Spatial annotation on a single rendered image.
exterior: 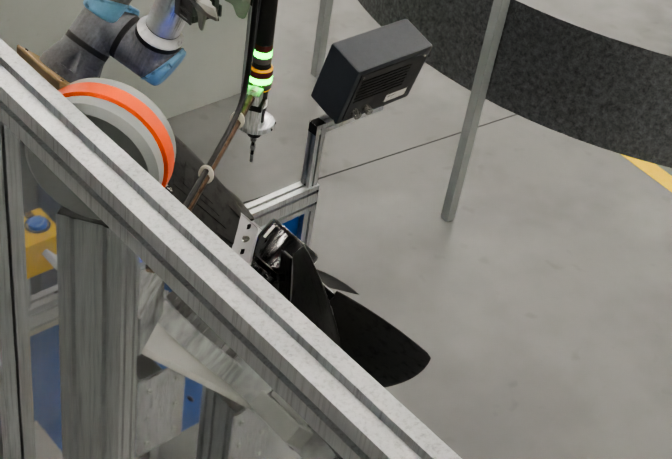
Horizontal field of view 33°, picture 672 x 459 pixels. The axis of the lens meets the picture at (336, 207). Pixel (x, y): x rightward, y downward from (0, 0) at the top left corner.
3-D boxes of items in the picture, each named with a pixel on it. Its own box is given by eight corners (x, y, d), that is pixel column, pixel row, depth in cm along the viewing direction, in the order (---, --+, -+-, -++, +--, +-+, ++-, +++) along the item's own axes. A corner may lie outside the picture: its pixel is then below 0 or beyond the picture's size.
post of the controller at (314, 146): (308, 188, 292) (317, 126, 280) (300, 182, 294) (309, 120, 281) (316, 184, 294) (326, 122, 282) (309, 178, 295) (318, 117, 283)
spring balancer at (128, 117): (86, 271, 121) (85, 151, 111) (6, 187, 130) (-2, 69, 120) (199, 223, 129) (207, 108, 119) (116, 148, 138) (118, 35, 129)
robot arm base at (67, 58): (28, 50, 272) (51, 16, 271) (71, 74, 284) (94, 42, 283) (59, 77, 263) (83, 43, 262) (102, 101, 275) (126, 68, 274)
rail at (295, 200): (6, 347, 246) (4, 321, 241) (-3, 336, 248) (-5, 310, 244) (316, 208, 299) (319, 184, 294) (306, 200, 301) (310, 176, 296)
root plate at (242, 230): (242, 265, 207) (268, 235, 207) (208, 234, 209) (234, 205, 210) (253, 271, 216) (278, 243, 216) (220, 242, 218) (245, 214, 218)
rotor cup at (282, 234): (274, 305, 210) (319, 252, 210) (218, 256, 213) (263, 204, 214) (289, 313, 224) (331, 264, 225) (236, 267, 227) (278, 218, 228)
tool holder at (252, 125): (265, 145, 202) (270, 99, 196) (227, 135, 203) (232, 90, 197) (278, 119, 209) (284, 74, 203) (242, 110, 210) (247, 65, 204)
